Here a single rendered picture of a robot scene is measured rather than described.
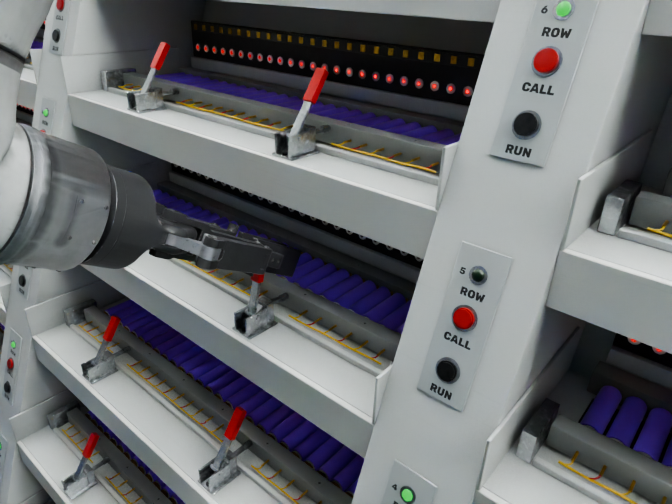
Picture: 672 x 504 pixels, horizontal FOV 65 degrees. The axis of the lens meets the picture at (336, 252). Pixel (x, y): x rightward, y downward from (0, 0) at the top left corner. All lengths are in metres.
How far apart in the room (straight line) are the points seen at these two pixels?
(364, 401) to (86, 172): 0.29
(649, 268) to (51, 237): 0.37
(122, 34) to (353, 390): 0.63
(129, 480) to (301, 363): 0.45
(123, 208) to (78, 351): 0.53
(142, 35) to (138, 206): 0.55
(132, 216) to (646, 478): 0.41
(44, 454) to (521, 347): 0.80
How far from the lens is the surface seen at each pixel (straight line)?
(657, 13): 0.41
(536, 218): 0.39
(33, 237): 0.37
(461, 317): 0.41
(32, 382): 1.01
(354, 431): 0.50
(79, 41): 0.88
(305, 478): 0.63
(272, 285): 0.61
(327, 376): 0.52
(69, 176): 0.37
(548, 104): 0.40
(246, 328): 0.56
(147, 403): 0.78
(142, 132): 0.71
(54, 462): 1.00
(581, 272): 0.39
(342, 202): 0.48
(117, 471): 0.94
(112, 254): 0.41
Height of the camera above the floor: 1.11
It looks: 12 degrees down
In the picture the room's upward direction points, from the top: 15 degrees clockwise
